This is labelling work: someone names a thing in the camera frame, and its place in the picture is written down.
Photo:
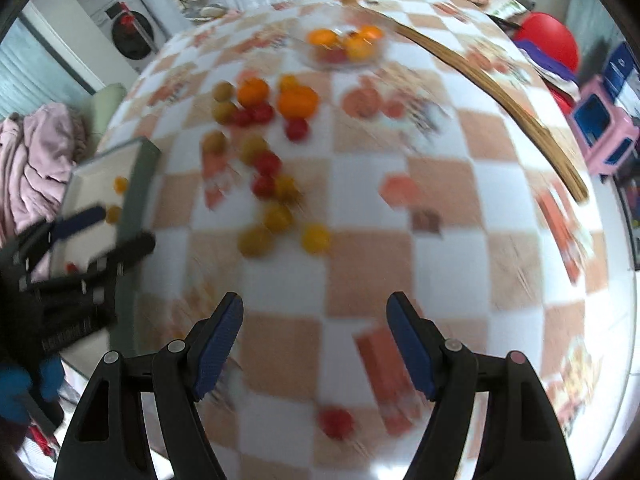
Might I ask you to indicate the grey tray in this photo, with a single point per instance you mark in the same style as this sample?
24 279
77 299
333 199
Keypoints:
95 185

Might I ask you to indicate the checkered printed tablecloth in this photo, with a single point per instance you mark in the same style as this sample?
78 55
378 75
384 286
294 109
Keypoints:
375 210

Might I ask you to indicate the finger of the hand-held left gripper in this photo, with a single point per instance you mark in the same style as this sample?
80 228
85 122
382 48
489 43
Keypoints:
132 250
80 220

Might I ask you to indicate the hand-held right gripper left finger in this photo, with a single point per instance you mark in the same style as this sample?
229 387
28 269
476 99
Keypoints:
216 345

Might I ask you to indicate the pink plastic stool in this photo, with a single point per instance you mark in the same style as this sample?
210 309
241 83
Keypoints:
607 130

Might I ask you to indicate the small orange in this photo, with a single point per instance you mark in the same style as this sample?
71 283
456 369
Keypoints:
288 83

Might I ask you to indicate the clear glass bowl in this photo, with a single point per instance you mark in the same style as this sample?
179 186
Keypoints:
345 47

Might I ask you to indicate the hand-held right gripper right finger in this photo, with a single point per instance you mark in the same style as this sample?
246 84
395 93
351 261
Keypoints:
412 345

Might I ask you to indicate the person's left hand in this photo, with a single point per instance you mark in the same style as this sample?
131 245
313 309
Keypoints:
15 390

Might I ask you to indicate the small yellow fruit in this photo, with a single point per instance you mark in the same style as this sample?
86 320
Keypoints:
214 141
287 188
254 148
278 216
255 241
120 184
316 238
113 214
223 110
223 91

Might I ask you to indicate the pink blanket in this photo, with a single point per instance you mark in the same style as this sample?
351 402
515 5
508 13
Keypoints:
30 165

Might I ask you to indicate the red chair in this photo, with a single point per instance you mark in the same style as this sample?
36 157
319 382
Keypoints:
550 42

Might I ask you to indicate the long wooden strip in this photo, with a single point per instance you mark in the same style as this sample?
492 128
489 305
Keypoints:
500 95

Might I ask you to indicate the small red fruit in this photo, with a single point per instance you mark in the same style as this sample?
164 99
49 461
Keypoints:
262 186
266 163
72 268
336 423
263 112
334 55
296 129
242 118

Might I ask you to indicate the pale green seat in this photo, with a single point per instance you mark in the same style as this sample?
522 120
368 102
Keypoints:
106 102

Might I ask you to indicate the white appliance with black discs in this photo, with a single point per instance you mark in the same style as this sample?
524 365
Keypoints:
112 15

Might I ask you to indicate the purple cloth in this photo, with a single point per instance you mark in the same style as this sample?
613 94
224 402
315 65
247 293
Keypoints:
547 62

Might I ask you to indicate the blue box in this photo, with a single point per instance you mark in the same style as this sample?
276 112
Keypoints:
622 67

